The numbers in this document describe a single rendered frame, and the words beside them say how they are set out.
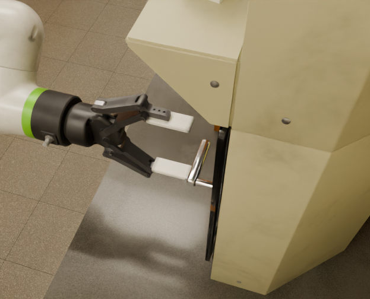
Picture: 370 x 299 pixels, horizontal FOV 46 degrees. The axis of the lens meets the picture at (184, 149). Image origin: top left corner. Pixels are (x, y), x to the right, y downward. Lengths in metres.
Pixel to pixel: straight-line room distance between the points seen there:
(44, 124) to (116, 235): 0.31
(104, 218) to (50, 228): 1.12
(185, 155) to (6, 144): 1.51
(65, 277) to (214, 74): 0.61
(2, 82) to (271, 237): 0.51
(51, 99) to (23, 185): 1.49
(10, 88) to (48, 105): 0.08
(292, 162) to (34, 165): 1.88
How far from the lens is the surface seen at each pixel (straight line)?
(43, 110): 0.76
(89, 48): 2.81
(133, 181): 1.00
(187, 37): 0.43
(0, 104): 0.80
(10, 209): 2.19
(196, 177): 0.68
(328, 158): 0.49
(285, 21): 0.37
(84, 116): 0.74
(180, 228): 0.94
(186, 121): 0.67
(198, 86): 0.44
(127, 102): 0.67
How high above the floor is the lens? 1.78
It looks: 54 degrees down
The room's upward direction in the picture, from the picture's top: straight up
